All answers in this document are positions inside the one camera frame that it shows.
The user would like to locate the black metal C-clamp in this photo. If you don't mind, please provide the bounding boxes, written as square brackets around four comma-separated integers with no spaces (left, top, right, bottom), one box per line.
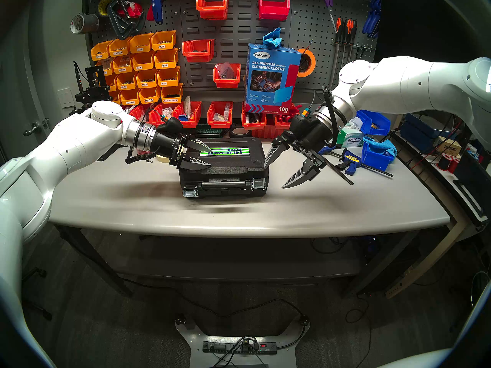
[107,0,146,40]

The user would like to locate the metal door handle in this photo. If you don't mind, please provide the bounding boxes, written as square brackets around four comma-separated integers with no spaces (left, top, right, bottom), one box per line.
[23,118,50,137]

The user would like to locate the black tripod base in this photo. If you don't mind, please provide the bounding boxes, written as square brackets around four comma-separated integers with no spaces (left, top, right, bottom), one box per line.
[17,267,53,321]

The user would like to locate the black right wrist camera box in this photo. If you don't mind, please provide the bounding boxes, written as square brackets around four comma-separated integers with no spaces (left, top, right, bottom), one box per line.
[292,110,315,132]

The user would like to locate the blue microfiber cloth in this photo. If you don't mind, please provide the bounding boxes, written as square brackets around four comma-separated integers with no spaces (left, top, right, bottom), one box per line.
[362,136,397,157]
[262,27,283,48]

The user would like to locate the blue storage crate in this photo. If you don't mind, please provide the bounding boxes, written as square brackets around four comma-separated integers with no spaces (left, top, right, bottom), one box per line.
[401,112,442,141]

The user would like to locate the black plastic tool box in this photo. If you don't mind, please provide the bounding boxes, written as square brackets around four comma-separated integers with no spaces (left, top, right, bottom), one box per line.
[178,137,270,199]

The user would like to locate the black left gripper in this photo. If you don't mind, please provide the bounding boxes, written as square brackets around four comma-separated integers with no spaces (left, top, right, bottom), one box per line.
[152,132,212,171]

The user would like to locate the right wrist braided cable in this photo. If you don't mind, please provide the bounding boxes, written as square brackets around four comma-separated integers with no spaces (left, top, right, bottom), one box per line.
[322,85,340,145]

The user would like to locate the red black wire spool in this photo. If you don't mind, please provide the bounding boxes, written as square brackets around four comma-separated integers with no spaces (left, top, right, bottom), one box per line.
[439,153,461,172]

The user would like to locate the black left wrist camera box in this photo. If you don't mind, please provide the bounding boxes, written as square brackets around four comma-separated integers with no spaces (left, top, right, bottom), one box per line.
[155,116,185,136]

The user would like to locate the orange tape roll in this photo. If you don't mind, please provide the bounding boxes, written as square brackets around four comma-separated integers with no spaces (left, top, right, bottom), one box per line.
[296,48,317,78]

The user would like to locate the red ribbed plastic bin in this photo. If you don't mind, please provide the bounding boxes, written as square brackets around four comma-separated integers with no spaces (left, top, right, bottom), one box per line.
[251,124,277,138]

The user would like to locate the blue plastic storage bin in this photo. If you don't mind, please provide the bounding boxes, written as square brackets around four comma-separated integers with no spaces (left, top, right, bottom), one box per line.
[361,139,397,171]
[353,110,391,136]

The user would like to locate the orange black screwdriver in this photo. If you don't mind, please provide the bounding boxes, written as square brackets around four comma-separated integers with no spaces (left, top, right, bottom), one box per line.
[331,18,343,90]
[338,19,351,89]
[344,20,358,65]

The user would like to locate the black monitor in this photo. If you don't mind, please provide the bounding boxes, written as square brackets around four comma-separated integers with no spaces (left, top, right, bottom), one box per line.
[378,0,491,63]

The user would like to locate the purple handled scissors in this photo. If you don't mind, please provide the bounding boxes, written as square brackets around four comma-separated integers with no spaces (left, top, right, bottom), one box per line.
[316,0,338,32]

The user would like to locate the black power strip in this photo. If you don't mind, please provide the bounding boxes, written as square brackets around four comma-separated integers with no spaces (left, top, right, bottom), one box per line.
[202,340,277,355]

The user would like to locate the black metal stand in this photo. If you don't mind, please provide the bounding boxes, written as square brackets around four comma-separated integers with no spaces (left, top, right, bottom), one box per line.
[71,61,112,117]

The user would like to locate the light wooden side desk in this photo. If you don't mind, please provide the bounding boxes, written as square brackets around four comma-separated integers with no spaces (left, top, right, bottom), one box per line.
[386,133,491,299]

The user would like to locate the blue cleaning cloths carton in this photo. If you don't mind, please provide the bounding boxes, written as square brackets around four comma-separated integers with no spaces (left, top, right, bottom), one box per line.
[244,43,302,114]

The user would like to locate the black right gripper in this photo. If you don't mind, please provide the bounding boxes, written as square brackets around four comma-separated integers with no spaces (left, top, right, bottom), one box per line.
[264,121,333,189]

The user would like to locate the green white tissue box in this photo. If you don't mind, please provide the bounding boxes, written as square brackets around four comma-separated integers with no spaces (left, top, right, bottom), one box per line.
[339,116,365,148]

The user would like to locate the dark grey pegboard panel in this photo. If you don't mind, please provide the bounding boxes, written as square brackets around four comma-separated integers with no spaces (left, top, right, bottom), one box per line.
[82,0,384,103]

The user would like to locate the grey duct tape roll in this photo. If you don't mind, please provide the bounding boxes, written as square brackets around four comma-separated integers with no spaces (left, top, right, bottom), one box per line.
[70,13,99,35]

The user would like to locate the left wrist braided cable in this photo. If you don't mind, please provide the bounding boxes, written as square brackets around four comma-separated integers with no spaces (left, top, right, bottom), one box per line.
[125,147,161,164]

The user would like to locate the black floor power cable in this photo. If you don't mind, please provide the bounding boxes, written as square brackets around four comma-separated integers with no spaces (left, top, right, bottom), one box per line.
[119,277,309,327]

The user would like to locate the blue red hand cutter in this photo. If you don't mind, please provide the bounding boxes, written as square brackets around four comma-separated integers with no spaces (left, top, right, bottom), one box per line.
[147,0,169,25]

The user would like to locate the black table leg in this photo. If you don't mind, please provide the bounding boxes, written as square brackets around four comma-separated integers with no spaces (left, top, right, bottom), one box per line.
[341,231,420,297]
[56,225,133,298]

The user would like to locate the red tape roll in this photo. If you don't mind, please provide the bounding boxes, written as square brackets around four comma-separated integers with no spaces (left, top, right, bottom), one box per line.
[117,1,143,19]

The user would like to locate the wrist braided cable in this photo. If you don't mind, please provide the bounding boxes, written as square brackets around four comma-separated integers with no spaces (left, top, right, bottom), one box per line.
[322,85,340,145]
[125,147,161,164]

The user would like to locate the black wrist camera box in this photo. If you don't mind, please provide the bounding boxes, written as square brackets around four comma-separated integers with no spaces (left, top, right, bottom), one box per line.
[292,110,315,132]
[155,116,185,136]

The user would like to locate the blue yellow bar clamp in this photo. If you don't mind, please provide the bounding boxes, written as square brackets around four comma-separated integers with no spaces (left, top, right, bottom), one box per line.
[336,149,394,178]

